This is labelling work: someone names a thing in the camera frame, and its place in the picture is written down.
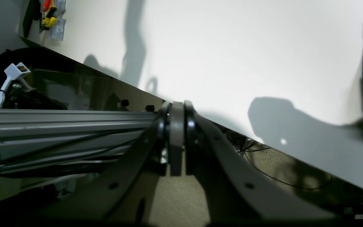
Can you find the aluminium frame long rail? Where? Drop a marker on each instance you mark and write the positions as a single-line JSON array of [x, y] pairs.
[[31, 139]]

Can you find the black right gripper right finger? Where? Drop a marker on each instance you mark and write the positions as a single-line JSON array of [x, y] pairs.
[[237, 194]]

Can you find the yellow handled screwdriver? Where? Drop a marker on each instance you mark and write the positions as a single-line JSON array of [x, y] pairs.
[[49, 20]]

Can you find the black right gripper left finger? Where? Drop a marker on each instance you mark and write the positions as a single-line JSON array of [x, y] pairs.
[[121, 194]]

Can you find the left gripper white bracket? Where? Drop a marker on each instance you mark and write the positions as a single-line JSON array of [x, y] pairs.
[[15, 77]]

